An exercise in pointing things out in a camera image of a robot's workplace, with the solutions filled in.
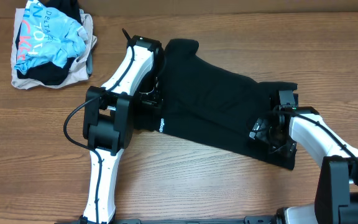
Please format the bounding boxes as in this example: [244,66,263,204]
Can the black t-shirt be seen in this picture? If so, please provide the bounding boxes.
[134,38,300,171]

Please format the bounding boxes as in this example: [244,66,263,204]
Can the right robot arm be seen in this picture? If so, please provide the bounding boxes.
[269,90,358,224]

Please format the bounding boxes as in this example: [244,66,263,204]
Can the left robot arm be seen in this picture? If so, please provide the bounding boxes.
[79,35,165,223]

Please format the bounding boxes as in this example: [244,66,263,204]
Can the beige garment in pile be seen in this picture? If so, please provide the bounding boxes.
[11,8,97,90]

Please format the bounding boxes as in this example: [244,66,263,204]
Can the black garment in pile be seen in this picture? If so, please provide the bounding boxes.
[15,0,82,85]

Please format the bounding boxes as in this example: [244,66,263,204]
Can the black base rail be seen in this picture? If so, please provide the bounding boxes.
[54,214,279,224]

